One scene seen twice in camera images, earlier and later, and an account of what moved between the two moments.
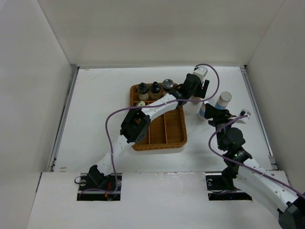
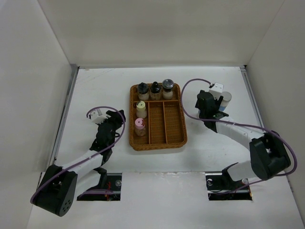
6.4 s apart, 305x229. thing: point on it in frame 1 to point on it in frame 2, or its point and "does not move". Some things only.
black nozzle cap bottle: x=155 y=91 does not move
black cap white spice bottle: x=143 y=91 does not move
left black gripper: x=200 y=93 to x=115 y=118
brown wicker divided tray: x=167 y=130 does not move
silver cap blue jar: x=223 y=99 does not move
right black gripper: x=212 y=112 to x=218 y=102
